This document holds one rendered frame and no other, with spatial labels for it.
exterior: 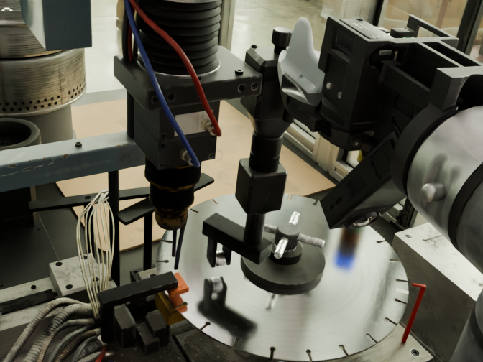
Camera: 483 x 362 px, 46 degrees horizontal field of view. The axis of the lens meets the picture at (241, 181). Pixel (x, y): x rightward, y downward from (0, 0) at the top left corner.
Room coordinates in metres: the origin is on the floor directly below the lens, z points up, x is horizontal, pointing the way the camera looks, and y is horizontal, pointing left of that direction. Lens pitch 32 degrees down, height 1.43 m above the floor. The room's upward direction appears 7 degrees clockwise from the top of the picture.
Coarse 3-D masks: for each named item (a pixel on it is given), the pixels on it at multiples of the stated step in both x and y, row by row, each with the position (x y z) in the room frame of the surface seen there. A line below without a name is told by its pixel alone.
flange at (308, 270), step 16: (272, 240) 0.60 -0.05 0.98; (272, 256) 0.57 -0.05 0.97; (288, 256) 0.57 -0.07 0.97; (304, 256) 0.59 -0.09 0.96; (320, 256) 0.59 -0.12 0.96; (256, 272) 0.55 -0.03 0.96; (272, 272) 0.55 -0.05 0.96; (288, 272) 0.55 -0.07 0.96; (304, 272) 0.56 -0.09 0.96; (320, 272) 0.56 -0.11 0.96; (288, 288) 0.53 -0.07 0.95
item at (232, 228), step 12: (216, 216) 0.56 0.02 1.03; (252, 216) 0.52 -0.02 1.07; (264, 216) 0.52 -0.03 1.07; (204, 228) 0.55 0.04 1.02; (216, 228) 0.54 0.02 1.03; (228, 228) 0.54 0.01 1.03; (240, 228) 0.54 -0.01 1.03; (252, 228) 0.51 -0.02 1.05; (216, 240) 0.54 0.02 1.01; (228, 240) 0.53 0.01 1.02; (240, 240) 0.52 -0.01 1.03; (252, 240) 0.51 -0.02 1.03; (264, 240) 0.53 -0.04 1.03; (228, 252) 0.54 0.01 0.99; (240, 252) 0.52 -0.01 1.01; (252, 252) 0.51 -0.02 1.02; (264, 252) 0.51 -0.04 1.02; (228, 264) 0.54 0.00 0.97
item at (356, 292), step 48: (192, 240) 0.61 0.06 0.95; (336, 240) 0.65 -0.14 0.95; (384, 240) 0.66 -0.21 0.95; (192, 288) 0.51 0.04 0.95; (240, 288) 0.52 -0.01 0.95; (336, 288) 0.55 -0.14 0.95; (384, 288) 0.56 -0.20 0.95; (240, 336) 0.45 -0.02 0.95; (288, 336) 0.46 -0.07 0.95; (336, 336) 0.46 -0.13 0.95; (384, 336) 0.47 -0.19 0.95
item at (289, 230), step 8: (296, 216) 0.62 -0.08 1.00; (264, 224) 0.59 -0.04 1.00; (280, 224) 0.59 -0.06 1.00; (288, 224) 0.60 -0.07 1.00; (272, 232) 0.59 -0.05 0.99; (280, 232) 0.58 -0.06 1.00; (288, 232) 0.58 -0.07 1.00; (296, 232) 0.58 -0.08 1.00; (280, 240) 0.57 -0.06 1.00; (288, 240) 0.57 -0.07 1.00; (296, 240) 0.58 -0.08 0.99; (304, 240) 0.58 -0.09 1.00; (312, 240) 0.58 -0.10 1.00; (320, 240) 0.58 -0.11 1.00; (280, 248) 0.55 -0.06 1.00; (288, 248) 0.57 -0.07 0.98; (280, 256) 0.54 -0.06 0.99
